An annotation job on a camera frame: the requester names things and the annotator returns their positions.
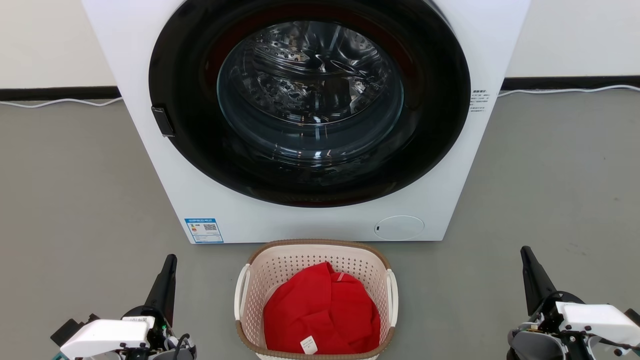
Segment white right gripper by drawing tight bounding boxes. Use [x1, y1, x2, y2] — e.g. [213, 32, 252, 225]
[520, 246, 640, 346]

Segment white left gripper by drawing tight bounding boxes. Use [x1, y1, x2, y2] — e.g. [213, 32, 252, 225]
[60, 254, 178, 360]

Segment beige perforated laundry basket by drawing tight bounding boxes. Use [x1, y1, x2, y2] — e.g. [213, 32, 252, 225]
[234, 239, 399, 360]

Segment blue energy label sticker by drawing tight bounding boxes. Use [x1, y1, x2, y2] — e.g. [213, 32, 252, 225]
[184, 217, 224, 244]

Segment round white filter cover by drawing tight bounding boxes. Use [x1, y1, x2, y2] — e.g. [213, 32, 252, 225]
[374, 215, 425, 241]

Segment red garment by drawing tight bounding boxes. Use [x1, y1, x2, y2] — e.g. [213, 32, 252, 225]
[263, 262, 382, 355]

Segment black round washer door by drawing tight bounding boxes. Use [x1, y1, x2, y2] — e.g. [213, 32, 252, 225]
[148, 0, 472, 208]

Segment small text warning sticker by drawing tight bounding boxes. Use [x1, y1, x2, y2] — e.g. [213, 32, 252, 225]
[470, 90, 491, 114]

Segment white front-load washing machine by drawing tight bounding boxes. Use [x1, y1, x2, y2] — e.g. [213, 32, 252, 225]
[81, 0, 532, 244]

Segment black door latch handle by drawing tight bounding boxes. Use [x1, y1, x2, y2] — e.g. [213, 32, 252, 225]
[151, 105, 176, 138]

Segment white floor cable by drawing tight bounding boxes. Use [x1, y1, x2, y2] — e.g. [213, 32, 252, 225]
[0, 96, 123, 109]
[497, 84, 640, 98]

